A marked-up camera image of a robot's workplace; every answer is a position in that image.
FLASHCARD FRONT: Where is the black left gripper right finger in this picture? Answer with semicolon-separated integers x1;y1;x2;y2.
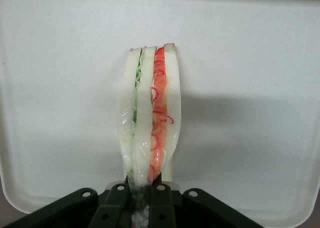
149;175;178;228

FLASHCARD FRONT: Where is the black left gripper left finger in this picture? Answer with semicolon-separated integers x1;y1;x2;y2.
87;182;132;228

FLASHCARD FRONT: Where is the triangle sandwich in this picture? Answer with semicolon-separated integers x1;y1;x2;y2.
115;42;183;228

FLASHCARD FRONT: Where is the cream rectangular plastic tray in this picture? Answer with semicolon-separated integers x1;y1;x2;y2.
0;0;320;228

